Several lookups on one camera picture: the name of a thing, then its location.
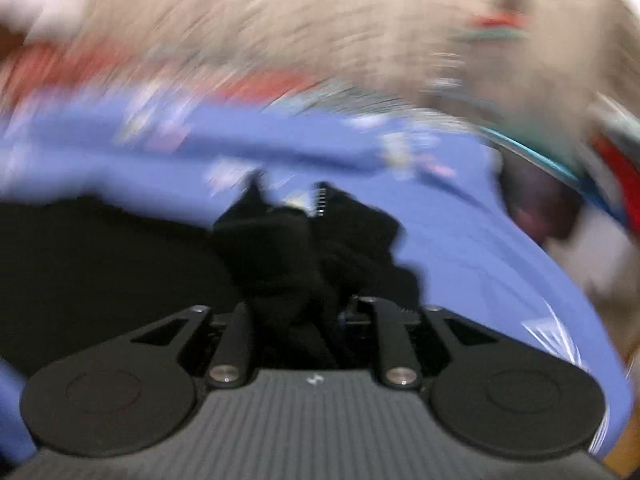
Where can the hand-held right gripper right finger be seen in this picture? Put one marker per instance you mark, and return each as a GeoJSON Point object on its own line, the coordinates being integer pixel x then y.
{"type": "Point", "coordinates": [393, 342]}

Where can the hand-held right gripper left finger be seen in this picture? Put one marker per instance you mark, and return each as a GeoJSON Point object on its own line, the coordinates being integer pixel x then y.
{"type": "Point", "coordinates": [234, 342]}

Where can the blue printed bed sheet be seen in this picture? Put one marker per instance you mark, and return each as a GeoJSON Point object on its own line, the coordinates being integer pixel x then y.
{"type": "Point", "coordinates": [450, 245]}

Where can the red and teal striped cloth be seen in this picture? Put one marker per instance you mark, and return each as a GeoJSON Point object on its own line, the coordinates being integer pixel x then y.
{"type": "Point", "coordinates": [607, 170]}

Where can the beige fuzzy blanket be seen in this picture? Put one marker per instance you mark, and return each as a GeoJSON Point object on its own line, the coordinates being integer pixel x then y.
{"type": "Point", "coordinates": [280, 15]}

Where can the black pants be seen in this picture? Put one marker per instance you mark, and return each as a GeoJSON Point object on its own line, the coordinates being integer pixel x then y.
{"type": "Point", "coordinates": [100, 270]}

